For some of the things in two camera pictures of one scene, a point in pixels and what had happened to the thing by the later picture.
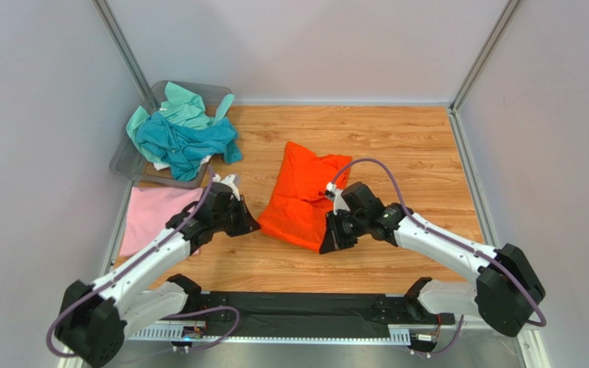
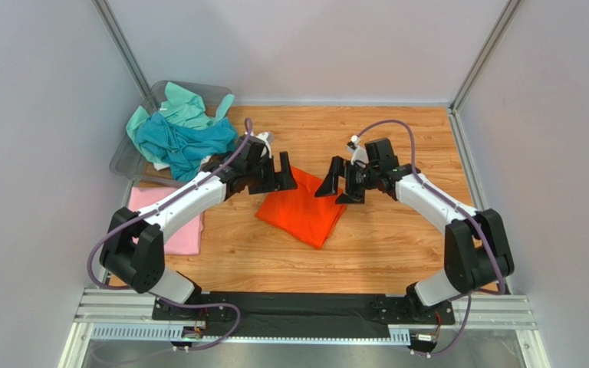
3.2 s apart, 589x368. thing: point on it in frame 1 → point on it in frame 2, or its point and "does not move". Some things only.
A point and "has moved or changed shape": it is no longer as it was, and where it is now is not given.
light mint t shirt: [182, 107] does not move
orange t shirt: [297, 211] has moved or changed shape
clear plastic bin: [212, 96] does not move
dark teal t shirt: [185, 149] does not move
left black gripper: [247, 223] → [282, 180]
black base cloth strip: [317, 314] does not move
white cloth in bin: [158, 166] does not move
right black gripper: [336, 231] → [352, 178]
